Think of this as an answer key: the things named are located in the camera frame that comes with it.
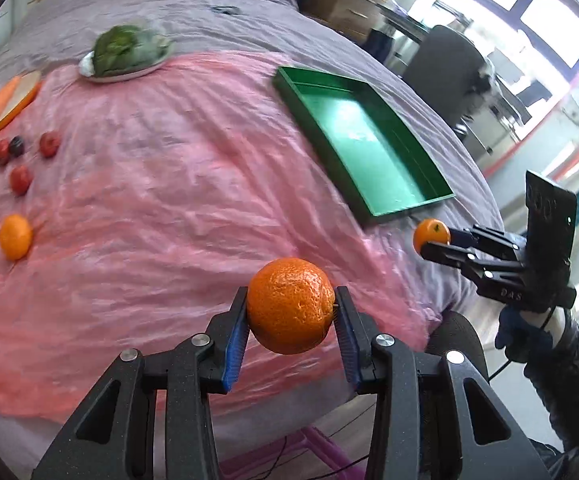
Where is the mandarin orange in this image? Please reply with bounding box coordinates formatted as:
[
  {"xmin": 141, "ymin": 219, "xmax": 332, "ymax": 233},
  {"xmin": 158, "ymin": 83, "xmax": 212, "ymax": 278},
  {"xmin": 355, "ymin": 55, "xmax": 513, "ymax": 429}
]
[
  {"xmin": 413, "ymin": 219, "xmax": 451, "ymax": 254},
  {"xmin": 246, "ymin": 258, "xmax": 335, "ymax": 356},
  {"xmin": 0, "ymin": 214, "xmax": 34, "ymax": 262}
]

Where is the red apple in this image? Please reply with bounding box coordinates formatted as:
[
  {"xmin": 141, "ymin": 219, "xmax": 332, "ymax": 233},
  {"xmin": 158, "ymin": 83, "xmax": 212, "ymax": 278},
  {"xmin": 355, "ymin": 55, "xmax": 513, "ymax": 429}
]
[
  {"xmin": 0, "ymin": 139, "xmax": 10, "ymax": 166},
  {"xmin": 39, "ymin": 130, "xmax": 62, "ymax": 159},
  {"xmin": 10, "ymin": 165, "xmax": 34, "ymax": 196}
]

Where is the dark plum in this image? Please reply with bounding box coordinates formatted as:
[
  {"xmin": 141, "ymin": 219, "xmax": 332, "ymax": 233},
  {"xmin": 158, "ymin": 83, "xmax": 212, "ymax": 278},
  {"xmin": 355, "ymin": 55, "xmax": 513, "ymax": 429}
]
[{"xmin": 8, "ymin": 136, "xmax": 26, "ymax": 158}]

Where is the right black sleeved forearm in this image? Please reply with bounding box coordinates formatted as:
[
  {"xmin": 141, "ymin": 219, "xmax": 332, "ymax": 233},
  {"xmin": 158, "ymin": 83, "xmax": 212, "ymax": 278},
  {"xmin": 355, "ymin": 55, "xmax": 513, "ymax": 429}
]
[{"xmin": 524, "ymin": 315, "xmax": 579, "ymax": 479}]

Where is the right blue gloved hand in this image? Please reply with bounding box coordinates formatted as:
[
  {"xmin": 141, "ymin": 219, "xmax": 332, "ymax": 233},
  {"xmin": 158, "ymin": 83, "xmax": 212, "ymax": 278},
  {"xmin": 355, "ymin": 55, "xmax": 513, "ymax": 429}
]
[{"xmin": 495, "ymin": 306, "xmax": 568, "ymax": 364}]

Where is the green rectangular tray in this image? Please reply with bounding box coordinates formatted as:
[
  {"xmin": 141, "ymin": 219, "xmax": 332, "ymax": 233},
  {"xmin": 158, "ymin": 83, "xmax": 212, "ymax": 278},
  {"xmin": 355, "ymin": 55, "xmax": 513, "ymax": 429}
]
[{"xmin": 272, "ymin": 66, "xmax": 454, "ymax": 228}]

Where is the pink plastic sheet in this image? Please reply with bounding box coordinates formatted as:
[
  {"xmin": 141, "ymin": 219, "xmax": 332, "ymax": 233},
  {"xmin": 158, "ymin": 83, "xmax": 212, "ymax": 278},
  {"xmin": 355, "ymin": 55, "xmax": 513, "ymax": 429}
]
[{"xmin": 0, "ymin": 51, "xmax": 435, "ymax": 422}]

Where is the grey office chair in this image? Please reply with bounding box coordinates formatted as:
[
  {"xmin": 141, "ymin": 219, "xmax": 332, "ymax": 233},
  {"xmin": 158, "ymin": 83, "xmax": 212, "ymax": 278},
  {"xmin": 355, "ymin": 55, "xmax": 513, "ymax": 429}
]
[{"xmin": 401, "ymin": 25, "xmax": 498, "ymax": 142}]

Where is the glass desk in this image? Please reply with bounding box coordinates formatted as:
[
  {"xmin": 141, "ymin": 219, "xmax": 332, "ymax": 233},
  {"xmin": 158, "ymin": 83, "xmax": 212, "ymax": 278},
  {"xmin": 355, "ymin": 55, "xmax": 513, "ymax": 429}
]
[{"xmin": 375, "ymin": 3, "xmax": 431, "ymax": 44}]

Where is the navy tote bag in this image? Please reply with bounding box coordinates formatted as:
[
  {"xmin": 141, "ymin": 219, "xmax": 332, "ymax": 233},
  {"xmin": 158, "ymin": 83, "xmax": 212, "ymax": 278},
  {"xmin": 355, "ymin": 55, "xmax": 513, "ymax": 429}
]
[{"xmin": 362, "ymin": 29, "xmax": 393, "ymax": 64}]

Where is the wooden drawer cabinet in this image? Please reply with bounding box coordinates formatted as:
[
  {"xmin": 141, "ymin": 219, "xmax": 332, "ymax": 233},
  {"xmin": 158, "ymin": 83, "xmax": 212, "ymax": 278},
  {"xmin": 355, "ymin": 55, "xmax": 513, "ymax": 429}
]
[{"xmin": 303, "ymin": 0, "xmax": 387, "ymax": 44}]

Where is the white patterned plate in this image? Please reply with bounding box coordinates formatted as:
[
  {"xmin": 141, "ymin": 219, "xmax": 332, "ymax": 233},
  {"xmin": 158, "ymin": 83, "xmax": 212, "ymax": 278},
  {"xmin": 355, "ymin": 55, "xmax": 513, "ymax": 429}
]
[{"xmin": 78, "ymin": 44, "xmax": 174, "ymax": 84}]

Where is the green leafy bok choy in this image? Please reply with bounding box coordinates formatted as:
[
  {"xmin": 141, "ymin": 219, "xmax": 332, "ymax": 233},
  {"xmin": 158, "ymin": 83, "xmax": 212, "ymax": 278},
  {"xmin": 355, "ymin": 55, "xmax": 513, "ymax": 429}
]
[{"xmin": 93, "ymin": 25, "xmax": 172, "ymax": 74}]

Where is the orange oval dish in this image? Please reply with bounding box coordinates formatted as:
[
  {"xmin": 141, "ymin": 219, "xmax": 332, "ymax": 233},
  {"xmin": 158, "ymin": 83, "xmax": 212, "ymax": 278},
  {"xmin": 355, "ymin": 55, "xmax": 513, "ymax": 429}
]
[{"xmin": 0, "ymin": 70, "xmax": 42, "ymax": 131}]

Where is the purple bed cover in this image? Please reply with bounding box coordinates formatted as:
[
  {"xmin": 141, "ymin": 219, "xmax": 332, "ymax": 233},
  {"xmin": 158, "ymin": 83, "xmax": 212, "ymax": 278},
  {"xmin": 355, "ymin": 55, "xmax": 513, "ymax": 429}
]
[{"xmin": 0, "ymin": 0, "xmax": 502, "ymax": 479}]

